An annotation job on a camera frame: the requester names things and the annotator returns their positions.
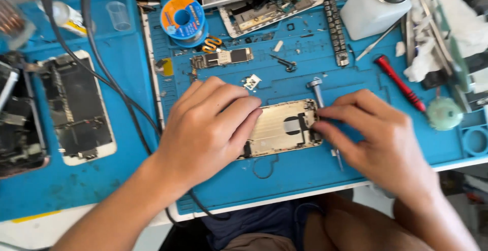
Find small clear plastic cup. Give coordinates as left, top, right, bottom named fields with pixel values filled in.
left=105, top=1, right=132, bottom=32

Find plain blue work mat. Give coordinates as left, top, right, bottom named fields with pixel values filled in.
left=0, top=0, right=161, bottom=222

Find phone logic board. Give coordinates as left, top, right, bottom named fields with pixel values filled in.
left=190, top=47, right=255, bottom=71

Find dark blue shorts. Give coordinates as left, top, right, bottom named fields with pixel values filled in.
left=200, top=198, right=325, bottom=251

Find small black flex part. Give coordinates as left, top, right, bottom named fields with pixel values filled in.
left=269, top=54, right=297, bottom=72

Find black component strip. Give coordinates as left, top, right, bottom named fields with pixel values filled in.
left=324, top=0, right=350, bottom=68

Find silver precision screwdriver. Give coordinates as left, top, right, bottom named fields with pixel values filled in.
left=307, top=77, right=344, bottom=172

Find red handled screwdriver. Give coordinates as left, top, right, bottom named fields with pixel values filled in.
left=374, top=54, right=427, bottom=114

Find white opened phone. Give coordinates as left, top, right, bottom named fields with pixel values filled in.
left=37, top=50, right=118, bottom=167

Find thick black cable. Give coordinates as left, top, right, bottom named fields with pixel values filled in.
left=81, top=0, right=231, bottom=222

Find bundle of metal tools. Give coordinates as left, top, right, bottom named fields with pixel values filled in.
left=403, top=0, right=473, bottom=93

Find orange flex cable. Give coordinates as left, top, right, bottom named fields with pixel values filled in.
left=202, top=35, right=223, bottom=54

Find copper coil tool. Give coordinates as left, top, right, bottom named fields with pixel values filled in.
left=0, top=0, right=37, bottom=50

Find white liquid dispenser bottle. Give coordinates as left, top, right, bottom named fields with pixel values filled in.
left=340, top=0, right=424, bottom=41

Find gold phone housing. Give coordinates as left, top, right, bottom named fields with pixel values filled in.
left=237, top=98, right=324, bottom=161

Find white glue tube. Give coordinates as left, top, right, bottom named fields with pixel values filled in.
left=37, top=0, right=90, bottom=38

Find person's right hand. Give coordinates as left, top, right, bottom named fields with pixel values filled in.
left=312, top=89, right=440, bottom=203

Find person's left hand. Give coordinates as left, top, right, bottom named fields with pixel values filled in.
left=154, top=76, right=264, bottom=191

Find thin black cable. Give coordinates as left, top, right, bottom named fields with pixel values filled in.
left=34, top=0, right=162, bottom=135

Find large blue silicone repair mat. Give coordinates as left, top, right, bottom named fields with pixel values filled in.
left=141, top=0, right=488, bottom=216

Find small white metal shield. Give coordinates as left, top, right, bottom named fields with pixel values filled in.
left=243, top=74, right=262, bottom=91

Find black opened phone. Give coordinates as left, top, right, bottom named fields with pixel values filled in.
left=0, top=52, right=50, bottom=180

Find white framed dismantled phone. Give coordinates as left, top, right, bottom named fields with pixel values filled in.
left=218, top=0, right=325, bottom=39

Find small yellow black part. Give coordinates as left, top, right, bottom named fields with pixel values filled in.
left=155, top=57, right=174, bottom=77

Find person's legs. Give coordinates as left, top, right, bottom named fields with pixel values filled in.
left=303, top=193, right=436, bottom=251

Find white tissue wad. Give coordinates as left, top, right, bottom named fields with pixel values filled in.
left=395, top=0, right=488, bottom=84

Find slim metal tweezers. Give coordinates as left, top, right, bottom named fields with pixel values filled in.
left=355, top=19, right=402, bottom=62

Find blue solder wire spool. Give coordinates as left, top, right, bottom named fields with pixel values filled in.
left=160, top=0, right=209, bottom=49

